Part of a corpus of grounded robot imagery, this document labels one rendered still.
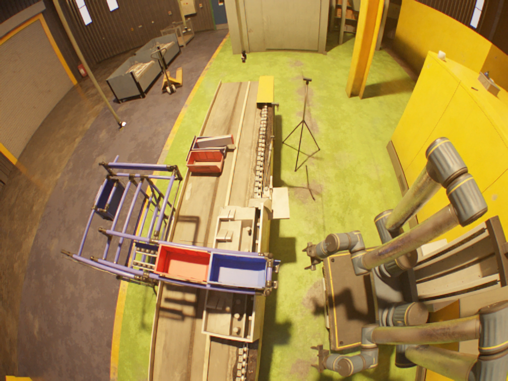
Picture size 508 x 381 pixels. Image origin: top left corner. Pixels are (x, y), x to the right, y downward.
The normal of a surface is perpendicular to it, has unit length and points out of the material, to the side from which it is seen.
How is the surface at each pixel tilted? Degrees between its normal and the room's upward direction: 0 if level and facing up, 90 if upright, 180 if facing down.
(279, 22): 90
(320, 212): 0
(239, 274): 6
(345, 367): 65
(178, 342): 0
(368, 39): 90
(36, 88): 90
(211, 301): 31
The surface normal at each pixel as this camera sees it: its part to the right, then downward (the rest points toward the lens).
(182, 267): 0.02, -0.51
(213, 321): -0.25, -0.51
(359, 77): -0.08, 0.86
